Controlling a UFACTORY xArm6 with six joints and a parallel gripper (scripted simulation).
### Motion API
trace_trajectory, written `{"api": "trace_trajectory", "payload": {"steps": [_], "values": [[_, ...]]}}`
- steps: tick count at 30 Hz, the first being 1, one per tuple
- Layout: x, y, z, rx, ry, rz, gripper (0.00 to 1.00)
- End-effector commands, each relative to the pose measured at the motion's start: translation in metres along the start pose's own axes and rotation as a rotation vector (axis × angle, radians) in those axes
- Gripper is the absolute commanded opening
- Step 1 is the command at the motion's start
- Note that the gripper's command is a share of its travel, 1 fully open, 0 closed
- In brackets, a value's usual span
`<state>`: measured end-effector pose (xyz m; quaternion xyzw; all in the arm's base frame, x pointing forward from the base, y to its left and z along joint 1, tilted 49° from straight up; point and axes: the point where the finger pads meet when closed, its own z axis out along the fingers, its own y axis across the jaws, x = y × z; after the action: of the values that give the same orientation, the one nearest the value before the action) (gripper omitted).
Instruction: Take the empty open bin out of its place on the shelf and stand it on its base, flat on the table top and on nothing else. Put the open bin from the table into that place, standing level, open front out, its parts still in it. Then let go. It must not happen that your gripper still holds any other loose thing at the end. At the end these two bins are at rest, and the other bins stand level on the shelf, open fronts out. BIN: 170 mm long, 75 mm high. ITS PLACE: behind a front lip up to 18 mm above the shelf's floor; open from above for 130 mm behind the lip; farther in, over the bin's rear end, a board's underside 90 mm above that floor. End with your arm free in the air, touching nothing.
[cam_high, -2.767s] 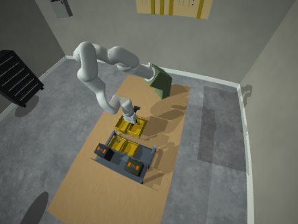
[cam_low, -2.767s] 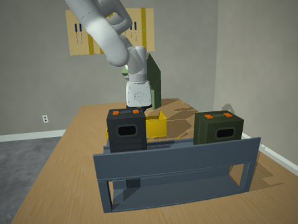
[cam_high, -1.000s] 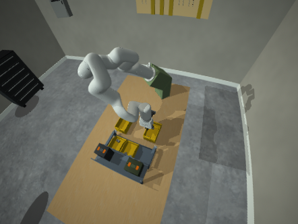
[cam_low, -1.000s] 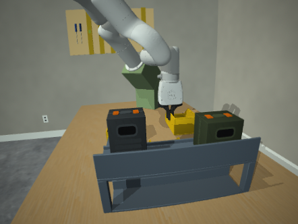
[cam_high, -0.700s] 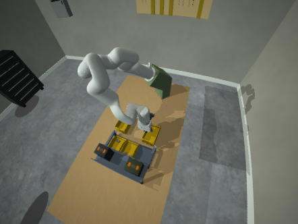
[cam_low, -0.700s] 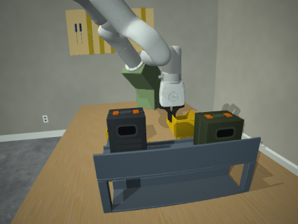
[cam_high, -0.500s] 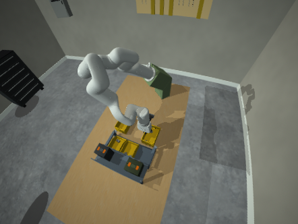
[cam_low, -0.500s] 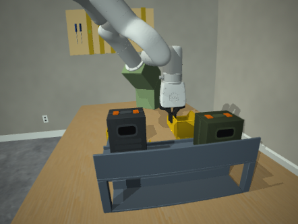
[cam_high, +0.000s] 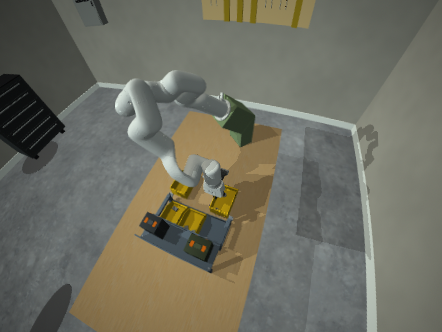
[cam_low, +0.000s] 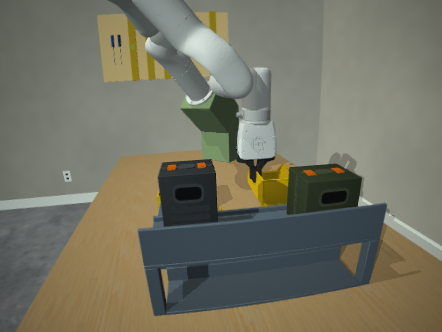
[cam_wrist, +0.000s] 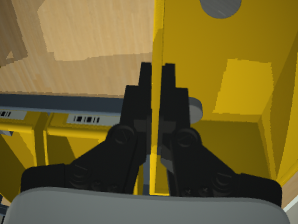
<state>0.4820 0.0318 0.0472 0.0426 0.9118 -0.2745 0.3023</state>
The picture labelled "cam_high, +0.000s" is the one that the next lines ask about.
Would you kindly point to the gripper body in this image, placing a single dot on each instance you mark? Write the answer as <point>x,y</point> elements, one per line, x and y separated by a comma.
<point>218,192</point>

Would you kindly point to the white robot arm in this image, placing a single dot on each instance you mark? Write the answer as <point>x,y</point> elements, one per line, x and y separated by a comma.
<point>143,129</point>

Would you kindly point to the dark grey case with handle slot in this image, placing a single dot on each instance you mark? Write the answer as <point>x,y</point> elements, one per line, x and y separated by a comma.
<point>154,224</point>

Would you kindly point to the yellow bin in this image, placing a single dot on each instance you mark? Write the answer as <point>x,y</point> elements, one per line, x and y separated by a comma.
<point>171,215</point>
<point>179,189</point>
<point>192,218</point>
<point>224,203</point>

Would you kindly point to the dark green case with orange latches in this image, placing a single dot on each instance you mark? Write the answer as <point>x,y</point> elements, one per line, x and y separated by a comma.
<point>198,247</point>

